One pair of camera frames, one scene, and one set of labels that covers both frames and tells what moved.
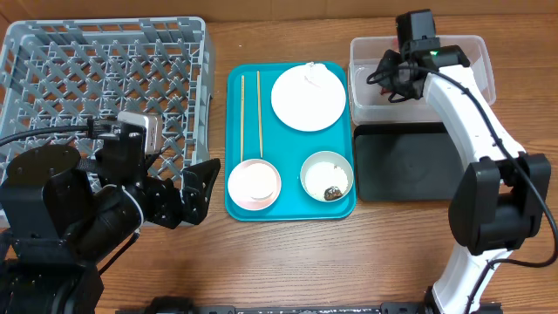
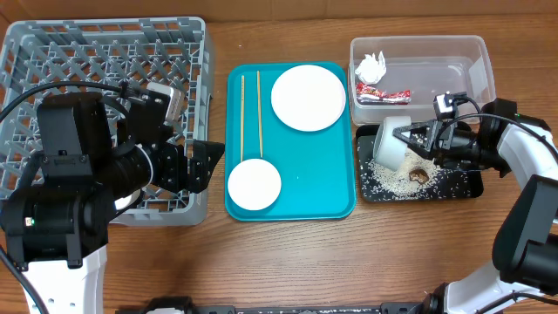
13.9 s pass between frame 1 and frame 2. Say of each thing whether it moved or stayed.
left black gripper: moved
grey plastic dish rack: stayed
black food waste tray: stayed
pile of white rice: moved
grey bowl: moved
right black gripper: moved
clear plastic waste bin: stayed
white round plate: stayed
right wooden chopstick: stayed
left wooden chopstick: stayed
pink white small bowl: stayed
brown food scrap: moved
